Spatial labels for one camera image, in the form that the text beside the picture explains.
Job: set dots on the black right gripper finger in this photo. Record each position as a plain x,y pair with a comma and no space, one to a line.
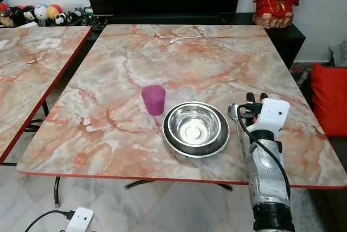
263,97
250,98

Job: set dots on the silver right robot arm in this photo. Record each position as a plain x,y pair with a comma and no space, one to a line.
268,188

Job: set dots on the stainless steel spoon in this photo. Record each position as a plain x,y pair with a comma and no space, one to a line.
234,111

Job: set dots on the stainless steel bowl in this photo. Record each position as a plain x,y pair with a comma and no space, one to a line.
194,124

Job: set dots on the red cushion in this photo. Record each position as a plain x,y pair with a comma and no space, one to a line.
331,99

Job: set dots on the dark steel plate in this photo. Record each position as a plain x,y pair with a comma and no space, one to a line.
171,140

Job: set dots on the grey cloth bundle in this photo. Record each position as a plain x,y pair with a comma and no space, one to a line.
339,53

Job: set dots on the red laughing Buddha statue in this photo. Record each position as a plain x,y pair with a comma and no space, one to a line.
277,1

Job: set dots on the purple plastic cup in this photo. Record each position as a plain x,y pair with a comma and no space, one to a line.
153,101

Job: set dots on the red brown plush toy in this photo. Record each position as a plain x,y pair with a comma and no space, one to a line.
5,15

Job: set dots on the black mouse plush toy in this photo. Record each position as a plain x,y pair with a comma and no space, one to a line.
21,17

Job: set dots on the white blue plush toy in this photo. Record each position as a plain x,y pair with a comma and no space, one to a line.
40,12

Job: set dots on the black white plush toy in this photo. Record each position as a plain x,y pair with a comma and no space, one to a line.
60,19

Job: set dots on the orange red plush toy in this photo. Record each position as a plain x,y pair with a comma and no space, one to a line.
55,10

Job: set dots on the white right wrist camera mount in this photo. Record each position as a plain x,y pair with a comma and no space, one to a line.
275,114

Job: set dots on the black metal table frame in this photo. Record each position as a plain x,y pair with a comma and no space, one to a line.
45,110

